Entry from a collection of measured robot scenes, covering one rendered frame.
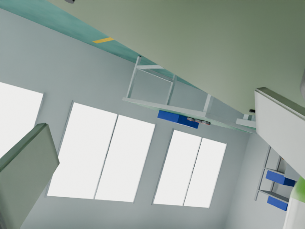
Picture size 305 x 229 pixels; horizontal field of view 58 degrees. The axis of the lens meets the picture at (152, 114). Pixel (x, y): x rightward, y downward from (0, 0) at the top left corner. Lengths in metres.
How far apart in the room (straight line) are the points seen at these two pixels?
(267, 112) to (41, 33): 4.56
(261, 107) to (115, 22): 0.13
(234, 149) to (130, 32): 7.11
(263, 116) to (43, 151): 0.13
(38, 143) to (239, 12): 0.13
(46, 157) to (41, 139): 0.01
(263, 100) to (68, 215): 5.20
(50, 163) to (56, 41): 4.54
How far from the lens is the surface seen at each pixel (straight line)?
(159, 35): 0.22
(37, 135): 0.17
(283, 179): 6.39
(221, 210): 7.60
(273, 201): 6.49
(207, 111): 2.93
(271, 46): 0.20
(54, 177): 4.98
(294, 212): 0.20
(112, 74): 5.00
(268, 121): 0.17
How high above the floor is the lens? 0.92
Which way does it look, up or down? 1 degrees down
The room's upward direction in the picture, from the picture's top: 164 degrees counter-clockwise
